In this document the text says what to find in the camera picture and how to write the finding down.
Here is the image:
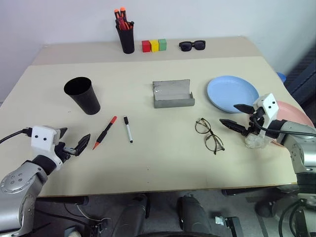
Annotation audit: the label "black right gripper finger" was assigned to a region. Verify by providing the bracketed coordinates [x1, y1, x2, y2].
[219, 118, 246, 135]
[233, 104, 255, 115]

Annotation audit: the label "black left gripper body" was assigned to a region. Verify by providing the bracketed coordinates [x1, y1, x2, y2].
[54, 142, 78, 163]

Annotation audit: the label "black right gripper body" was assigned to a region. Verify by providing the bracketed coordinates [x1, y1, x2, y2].
[242, 107, 267, 137]

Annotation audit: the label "crumpled clear plastic wrap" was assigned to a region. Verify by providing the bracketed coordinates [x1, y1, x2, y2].
[244, 134, 270, 149]

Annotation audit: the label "light blue plate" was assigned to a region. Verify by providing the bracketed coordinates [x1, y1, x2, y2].
[206, 75, 260, 114]

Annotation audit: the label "black and orange pen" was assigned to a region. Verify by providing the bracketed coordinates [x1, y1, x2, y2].
[92, 116, 118, 151]

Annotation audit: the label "thin-framed round eyeglasses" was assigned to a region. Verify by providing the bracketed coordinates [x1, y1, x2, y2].
[195, 117, 226, 156]

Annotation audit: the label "pink plate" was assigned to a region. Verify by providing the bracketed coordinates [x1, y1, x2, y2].
[270, 100, 316, 149]

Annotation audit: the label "wide black plastic cup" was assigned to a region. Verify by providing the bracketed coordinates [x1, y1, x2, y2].
[63, 77, 102, 116]

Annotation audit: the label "white marker with black cap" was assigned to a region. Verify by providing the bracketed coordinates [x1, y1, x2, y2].
[123, 115, 134, 144]

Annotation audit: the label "open grey glasses case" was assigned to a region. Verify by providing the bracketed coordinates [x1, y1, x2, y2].
[152, 79, 196, 109]

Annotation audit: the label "black chair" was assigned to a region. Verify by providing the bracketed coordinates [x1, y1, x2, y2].
[285, 46, 316, 117]

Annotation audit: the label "black sunglasses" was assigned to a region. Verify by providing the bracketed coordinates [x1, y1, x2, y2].
[178, 39, 206, 52]

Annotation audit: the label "dark rounded shape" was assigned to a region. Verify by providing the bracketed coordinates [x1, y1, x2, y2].
[176, 193, 211, 237]

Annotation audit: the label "tall black pen holder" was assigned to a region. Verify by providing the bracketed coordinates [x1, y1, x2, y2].
[115, 23, 135, 54]

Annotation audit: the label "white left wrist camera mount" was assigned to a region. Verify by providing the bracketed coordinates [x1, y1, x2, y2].
[31, 125, 64, 171]

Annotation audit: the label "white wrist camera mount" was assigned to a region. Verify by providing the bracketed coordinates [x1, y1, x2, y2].
[31, 125, 64, 171]
[252, 93, 281, 137]

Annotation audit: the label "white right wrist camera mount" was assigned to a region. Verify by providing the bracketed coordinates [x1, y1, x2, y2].
[252, 93, 281, 137]

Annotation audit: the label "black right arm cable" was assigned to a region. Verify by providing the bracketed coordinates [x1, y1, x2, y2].
[253, 116, 316, 137]

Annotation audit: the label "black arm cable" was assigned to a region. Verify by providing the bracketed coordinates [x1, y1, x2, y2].
[253, 116, 316, 137]
[0, 127, 33, 145]

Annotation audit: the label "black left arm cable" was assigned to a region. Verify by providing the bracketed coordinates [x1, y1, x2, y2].
[0, 127, 33, 145]

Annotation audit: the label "black table frame bar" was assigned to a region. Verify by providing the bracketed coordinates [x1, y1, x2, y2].
[221, 188, 281, 198]

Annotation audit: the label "metal bracket on floor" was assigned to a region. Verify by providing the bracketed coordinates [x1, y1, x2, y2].
[214, 215, 244, 237]

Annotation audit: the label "red-handled tool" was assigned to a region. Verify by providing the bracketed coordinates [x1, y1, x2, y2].
[116, 16, 132, 31]

